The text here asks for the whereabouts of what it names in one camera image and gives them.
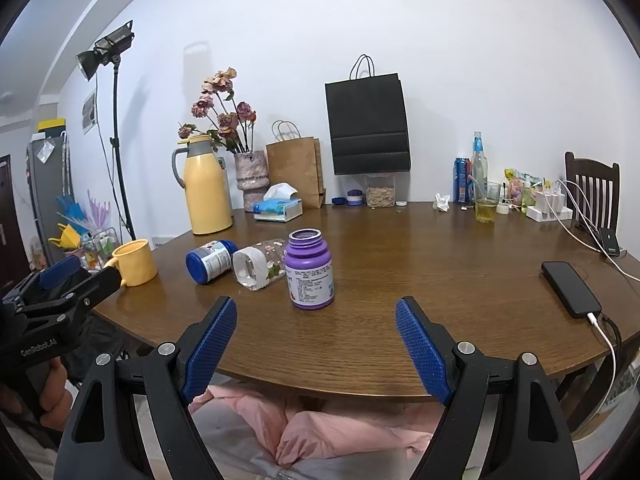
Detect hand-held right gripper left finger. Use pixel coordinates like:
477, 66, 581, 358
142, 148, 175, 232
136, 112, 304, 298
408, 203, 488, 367
54, 296, 238, 480

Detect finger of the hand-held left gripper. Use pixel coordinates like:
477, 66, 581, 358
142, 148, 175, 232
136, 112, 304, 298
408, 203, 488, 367
20, 265, 127, 323
37, 255, 90, 292

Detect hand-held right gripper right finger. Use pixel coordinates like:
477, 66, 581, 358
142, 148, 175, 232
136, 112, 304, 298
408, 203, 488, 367
395, 296, 583, 480

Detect clear bottle white cap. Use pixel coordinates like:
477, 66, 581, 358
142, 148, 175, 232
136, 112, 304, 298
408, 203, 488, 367
232, 238, 288, 292

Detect yellow cup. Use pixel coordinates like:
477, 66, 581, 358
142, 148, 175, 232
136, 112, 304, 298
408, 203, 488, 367
104, 239, 159, 288

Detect person's left hand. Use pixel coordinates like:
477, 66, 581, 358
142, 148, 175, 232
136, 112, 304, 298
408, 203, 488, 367
35, 359, 75, 433

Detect clear jar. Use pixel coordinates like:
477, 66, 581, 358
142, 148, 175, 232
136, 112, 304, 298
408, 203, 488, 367
82, 229, 122, 268

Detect dark door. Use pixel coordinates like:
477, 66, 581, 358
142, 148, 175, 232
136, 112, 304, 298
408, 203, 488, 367
0, 155, 30, 283

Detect white bottle with blue lid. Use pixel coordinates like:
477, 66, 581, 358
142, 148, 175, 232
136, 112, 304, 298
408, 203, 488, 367
185, 240, 239, 286

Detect grey refrigerator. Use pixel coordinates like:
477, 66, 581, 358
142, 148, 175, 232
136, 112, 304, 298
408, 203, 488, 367
26, 130, 76, 271

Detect purple bottle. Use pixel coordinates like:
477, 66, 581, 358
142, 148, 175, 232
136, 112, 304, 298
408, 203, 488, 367
284, 228, 334, 311

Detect pink cloth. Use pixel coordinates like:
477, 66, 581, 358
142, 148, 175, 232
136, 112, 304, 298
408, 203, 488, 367
187, 382, 446, 480

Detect yellow thermos jug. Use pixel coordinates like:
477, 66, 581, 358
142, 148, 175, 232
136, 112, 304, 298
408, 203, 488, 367
172, 134, 234, 236

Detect glass of yellow tea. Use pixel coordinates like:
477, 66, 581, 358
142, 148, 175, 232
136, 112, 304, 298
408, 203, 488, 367
473, 181, 501, 224

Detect blue tissue box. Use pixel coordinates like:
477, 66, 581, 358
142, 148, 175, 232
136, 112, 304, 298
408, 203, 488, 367
252, 182, 304, 223

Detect clear container of grains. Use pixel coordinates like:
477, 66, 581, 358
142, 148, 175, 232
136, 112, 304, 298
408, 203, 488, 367
364, 174, 396, 208

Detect black phone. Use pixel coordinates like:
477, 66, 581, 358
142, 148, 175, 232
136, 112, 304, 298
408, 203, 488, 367
541, 260, 603, 319

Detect blue drink can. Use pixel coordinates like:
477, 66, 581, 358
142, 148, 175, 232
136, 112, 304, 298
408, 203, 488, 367
453, 156, 474, 204

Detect pink vase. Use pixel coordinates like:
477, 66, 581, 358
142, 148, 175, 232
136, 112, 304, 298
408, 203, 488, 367
234, 150, 271, 212

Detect white power strip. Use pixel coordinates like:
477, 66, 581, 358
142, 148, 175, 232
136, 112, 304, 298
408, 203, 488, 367
526, 180, 573, 222

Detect glass bottle with blue cap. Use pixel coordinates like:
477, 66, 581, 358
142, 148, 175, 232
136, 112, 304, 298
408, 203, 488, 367
470, 131, 489, 204

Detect colourful snack packet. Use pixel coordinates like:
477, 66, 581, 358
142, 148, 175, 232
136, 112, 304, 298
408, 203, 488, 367
504, 168, 546, 206

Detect brown paper bag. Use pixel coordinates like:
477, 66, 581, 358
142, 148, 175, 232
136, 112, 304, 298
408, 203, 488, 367
265, 120, 327, 209

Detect dried flowers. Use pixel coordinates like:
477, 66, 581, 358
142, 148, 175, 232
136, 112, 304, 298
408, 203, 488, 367
177, 66, 258, 155

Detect small black power bank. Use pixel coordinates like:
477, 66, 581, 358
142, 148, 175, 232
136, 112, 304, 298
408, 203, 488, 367
595, 227, 624, 259

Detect black paper bag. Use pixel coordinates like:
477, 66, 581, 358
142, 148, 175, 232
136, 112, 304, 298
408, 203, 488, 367
324, 54, 412, 176

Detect black studio light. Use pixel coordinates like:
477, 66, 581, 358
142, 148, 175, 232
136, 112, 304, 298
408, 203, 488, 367
76, 20, 135, 82

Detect dark wooden chair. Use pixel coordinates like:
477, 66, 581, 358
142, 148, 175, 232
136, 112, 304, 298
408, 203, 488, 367
564, 151, 621, 247

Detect wall poster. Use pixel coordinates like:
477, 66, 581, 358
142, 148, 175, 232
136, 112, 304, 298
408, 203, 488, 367
81, 91, 99, 135

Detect white charging cable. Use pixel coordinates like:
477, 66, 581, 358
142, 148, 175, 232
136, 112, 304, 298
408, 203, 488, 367
556, 178, 640, 282
587, 311, 621, 411

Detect black cable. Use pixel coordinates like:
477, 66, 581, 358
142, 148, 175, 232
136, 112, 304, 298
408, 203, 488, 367
601, 314, 624, 363

